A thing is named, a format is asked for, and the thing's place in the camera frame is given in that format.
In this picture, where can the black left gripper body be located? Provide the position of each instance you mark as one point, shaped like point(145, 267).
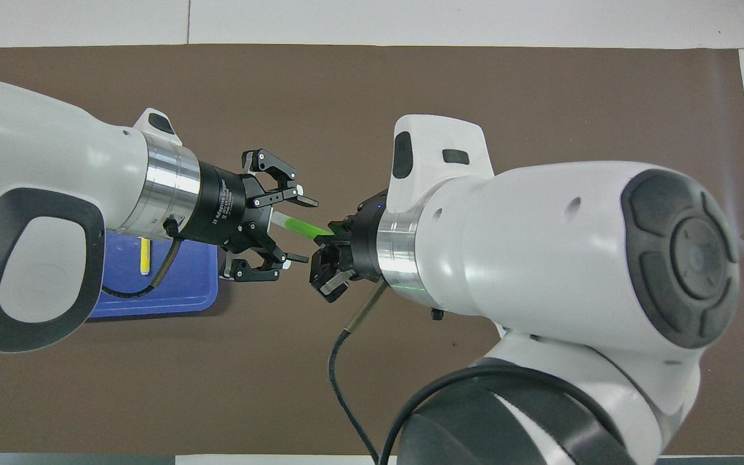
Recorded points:
point(220, 206)

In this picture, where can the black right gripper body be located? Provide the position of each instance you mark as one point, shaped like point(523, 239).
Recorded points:
point(364, 245)

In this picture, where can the green pen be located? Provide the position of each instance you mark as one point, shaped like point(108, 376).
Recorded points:
point(301, 226)

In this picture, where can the yellow pen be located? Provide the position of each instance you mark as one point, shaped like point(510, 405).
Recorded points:
point(145, 258)

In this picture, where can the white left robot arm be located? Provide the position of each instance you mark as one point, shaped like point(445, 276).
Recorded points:
point(36, 148)

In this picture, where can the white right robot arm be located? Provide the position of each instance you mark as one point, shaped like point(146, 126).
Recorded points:
point(540, 245)

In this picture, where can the blue plastic tray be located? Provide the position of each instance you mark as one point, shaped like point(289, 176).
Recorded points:
point(185, 290)

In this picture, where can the brown table mat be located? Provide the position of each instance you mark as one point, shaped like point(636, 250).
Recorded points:
point(281, 97)

